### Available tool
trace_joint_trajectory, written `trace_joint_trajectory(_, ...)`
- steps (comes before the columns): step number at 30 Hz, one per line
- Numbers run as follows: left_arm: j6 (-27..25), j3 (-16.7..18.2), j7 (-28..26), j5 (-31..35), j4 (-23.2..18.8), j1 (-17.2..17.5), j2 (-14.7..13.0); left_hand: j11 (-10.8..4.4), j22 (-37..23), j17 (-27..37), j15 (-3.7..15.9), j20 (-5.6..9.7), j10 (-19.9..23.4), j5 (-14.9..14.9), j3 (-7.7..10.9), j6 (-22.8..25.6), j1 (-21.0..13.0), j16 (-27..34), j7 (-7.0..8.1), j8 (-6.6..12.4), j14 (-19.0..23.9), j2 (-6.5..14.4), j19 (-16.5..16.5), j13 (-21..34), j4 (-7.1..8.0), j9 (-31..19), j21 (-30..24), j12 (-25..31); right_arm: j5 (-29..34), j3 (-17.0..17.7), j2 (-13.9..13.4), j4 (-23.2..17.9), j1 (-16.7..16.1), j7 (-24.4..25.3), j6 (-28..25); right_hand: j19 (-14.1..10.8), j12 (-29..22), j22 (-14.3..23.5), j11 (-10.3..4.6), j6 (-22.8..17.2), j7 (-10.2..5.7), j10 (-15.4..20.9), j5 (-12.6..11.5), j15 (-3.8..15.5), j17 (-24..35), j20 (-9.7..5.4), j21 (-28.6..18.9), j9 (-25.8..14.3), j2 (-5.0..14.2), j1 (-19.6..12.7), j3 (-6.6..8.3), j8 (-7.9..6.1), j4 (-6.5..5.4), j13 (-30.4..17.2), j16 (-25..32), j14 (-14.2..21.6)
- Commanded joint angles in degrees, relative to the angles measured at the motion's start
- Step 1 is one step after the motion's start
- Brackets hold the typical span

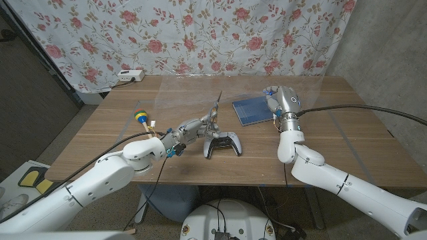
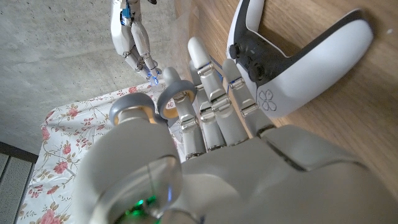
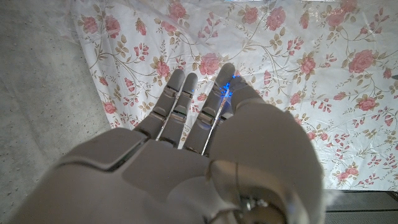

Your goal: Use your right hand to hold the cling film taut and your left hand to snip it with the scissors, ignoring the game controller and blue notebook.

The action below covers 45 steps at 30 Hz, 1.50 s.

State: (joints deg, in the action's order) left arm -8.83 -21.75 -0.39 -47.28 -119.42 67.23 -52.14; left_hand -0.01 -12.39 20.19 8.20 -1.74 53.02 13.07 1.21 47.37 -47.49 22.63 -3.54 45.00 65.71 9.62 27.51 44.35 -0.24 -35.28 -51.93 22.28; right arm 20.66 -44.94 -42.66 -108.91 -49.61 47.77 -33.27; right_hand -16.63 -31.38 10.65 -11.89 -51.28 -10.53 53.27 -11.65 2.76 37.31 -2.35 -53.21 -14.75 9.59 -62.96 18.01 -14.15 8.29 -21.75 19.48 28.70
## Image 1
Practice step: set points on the grey table leg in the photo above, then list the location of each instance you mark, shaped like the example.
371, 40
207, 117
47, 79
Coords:
313, 206

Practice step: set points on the floral print backdrop cloth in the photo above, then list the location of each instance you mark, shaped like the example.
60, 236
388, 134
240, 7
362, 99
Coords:
200, 33

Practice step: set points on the white table leg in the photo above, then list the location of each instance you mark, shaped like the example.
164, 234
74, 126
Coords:
141, 208

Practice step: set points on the grey blue round stool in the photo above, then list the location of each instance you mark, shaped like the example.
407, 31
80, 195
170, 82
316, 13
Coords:
170, 200

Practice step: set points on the white sneaker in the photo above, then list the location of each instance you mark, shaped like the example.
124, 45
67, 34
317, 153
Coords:
11, 205

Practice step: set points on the white mat yellow footprints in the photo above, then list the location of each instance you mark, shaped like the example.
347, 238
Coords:
30, 176

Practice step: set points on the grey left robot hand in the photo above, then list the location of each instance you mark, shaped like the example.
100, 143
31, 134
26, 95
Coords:
191, 130

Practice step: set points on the blue notebook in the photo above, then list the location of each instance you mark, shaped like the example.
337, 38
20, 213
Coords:
251, 111

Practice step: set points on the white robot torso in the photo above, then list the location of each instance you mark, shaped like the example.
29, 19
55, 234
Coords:
233, 220

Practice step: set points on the black door frame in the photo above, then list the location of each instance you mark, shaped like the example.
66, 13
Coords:
43, 63

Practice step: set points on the colourful striped wooden maraca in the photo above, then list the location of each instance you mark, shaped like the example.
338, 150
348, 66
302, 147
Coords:
141, 116

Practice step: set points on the black floor power adapter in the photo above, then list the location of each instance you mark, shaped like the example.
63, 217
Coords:
295, 233

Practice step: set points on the white power strip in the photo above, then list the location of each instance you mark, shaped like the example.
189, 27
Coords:
130, 75

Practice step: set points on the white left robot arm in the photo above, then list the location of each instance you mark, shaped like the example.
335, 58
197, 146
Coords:
83, 190

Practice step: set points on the white black game controller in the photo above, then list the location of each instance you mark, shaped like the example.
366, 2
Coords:
225, 145

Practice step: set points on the clear cling film sheet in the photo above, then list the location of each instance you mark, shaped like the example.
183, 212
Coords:
193, 93

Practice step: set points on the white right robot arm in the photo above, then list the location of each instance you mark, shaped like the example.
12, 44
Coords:
350, 190

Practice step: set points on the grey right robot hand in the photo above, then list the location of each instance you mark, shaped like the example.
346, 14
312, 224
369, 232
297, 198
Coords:
287, 101

